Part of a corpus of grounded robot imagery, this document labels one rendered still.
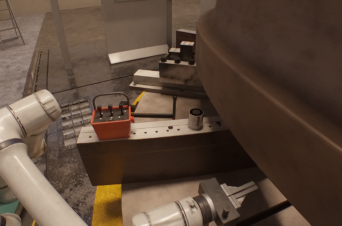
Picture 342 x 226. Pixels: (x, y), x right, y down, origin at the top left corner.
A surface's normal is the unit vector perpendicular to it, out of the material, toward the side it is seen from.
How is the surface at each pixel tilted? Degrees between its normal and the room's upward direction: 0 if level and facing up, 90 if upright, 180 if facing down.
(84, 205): 0
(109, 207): 0
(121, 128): 97
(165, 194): 0
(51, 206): 28
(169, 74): 90
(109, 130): 97
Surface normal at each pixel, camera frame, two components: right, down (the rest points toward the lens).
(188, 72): -0.25, 0.51
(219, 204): 0.00, -0.85
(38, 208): 0.08, -0.36
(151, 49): 0.29, -0.40
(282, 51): -0.92, -0.13
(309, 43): -0.96, 0.15
